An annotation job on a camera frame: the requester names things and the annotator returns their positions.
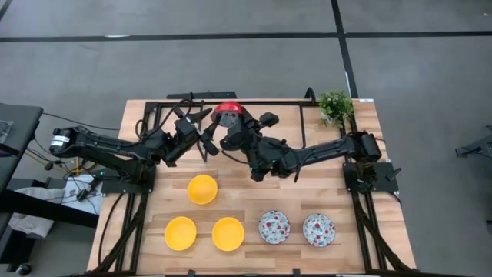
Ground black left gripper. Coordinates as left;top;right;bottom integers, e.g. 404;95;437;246
172;108;223;158

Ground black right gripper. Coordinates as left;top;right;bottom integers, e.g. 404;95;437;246
219;108;281;152

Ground floral mini bowl red outside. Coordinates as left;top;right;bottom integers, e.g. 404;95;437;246
258;209;292;245
301;212;337;248
212;101;246;129

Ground yellow mini bowl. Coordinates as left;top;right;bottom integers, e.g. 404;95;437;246
164;215;198;252
187;174;219;205
211;216;246;252

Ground black bar-shaped device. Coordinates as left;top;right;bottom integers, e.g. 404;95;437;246
166;91;238;101

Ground wooden shelf black metal legs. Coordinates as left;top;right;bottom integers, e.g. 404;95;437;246
197;100;308;163

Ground small green potted plant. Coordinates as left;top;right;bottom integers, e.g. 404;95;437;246
317;88;355;130

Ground white printed paper sheet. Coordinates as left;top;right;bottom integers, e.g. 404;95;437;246
61;173;104;215

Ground black furniture beam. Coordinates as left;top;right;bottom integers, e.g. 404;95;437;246
0;188;100;229

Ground black desk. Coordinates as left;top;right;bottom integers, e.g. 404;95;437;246
0;102;45;193

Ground white crumpled cloth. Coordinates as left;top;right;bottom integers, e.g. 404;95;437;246
8;186;66;239

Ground black metal rig frame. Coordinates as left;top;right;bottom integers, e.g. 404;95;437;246
88;98;418;277

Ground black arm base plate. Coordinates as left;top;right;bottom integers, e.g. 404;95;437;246
100;165;158;195
342;160;401;194

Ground yellow cable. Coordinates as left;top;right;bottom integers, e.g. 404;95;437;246
71;155;97;176

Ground thin black cable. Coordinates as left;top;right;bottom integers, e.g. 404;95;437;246
41;111;121;132

